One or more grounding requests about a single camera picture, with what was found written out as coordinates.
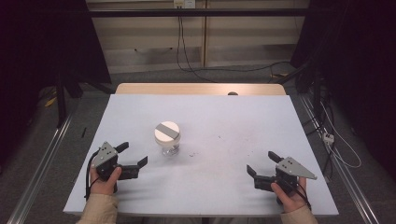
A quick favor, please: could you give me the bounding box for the white table board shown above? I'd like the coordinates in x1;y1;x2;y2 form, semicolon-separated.
63;93;339;217

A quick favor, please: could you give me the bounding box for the wooden table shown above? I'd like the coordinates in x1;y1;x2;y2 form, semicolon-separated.
115;82;287;96

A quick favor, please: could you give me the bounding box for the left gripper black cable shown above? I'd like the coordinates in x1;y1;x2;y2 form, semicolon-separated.
84;150;101;201

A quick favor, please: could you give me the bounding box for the white power strip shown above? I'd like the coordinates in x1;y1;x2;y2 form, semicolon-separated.
322;132;335;146

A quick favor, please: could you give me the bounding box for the person's right hand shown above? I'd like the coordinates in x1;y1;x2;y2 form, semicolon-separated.
270;176;311;215

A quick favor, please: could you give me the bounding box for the black horizontal bar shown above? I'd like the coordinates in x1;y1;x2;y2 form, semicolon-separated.
88;7;312;18

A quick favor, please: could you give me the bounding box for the black hanging cable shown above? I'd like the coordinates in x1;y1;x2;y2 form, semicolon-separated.
176;15;219;84
180;15;292;74

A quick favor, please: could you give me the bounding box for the dark curtain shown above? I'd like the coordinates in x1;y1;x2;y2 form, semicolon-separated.
290;0;396;181
0;0;112;162

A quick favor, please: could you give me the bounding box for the person's left hand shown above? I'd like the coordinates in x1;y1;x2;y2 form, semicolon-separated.
89;166;123;196

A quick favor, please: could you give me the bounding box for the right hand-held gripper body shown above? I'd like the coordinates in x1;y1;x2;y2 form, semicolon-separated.
274;156;318;196

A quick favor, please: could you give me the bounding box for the aluminium floor rail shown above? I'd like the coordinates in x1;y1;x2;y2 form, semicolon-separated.
298;92;379;224
7;115;74;224

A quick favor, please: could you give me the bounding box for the white wall socket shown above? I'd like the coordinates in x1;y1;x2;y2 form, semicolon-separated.
173;0;196;9

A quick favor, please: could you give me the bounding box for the grey stick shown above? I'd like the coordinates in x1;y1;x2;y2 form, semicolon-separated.
155;122;181;140

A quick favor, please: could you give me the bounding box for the black metal stand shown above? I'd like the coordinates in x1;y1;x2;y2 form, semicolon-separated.
275;60;325;125
54;71;116;129

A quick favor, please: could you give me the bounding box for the black floor cable bundle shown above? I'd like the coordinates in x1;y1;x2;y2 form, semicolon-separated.
300;92;336;178

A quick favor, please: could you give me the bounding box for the white cable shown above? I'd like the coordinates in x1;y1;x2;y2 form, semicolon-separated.
320;102;362;170

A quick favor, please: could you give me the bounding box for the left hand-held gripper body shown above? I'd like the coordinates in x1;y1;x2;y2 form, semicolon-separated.
91;141;121;182

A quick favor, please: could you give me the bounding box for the clear plastic cup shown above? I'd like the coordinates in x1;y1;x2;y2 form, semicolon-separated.
154;120;182;157

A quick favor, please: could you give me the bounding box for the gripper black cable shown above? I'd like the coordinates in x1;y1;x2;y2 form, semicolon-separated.
290;182;313;211
84;150;101;201

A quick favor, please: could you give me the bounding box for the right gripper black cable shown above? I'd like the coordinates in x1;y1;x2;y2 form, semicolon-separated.
290;182;313;211

